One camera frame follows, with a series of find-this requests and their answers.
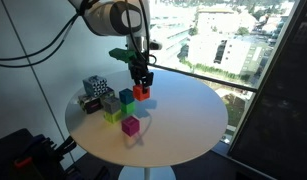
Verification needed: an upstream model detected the metal window rail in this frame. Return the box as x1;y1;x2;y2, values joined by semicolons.
148;62;260;94

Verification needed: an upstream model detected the grey toy block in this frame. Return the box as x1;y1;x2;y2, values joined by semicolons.
102;96;122;115

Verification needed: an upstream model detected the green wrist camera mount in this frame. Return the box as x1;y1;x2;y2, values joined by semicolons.
108;47;138;64

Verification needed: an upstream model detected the green toy block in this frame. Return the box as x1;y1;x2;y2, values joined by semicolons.
120;100;137;115

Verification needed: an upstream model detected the owl print fabric cube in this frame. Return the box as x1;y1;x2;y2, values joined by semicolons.
82;75;108;98

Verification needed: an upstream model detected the lime yellow toy block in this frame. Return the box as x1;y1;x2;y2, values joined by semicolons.
103;109;123;125

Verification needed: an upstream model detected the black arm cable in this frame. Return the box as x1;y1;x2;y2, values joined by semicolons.
0;18;78;69
0;13;81;63

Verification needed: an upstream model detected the blue toy block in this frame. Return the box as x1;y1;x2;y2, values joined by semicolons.
118;88;135;105

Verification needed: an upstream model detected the dark wall panel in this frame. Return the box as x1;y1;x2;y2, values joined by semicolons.
227;0;307;180

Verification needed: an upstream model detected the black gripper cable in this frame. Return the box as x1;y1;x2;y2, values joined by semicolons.
124;0;158;67

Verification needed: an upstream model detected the orange toy block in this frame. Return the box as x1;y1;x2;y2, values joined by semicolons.
132;84;151;102

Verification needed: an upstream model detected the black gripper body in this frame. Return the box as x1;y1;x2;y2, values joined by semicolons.
128;57;151;77

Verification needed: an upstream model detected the white table pedestal base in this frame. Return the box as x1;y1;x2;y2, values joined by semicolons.
117;164;177;180

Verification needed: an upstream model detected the magenta toy block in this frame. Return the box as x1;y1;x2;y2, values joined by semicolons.
121;115;141;137

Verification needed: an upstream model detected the colourful fabric cube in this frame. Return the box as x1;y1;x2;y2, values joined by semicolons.
101;86;116;100

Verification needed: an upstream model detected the black equipment rack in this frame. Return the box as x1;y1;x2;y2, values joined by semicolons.
0;128;78;180

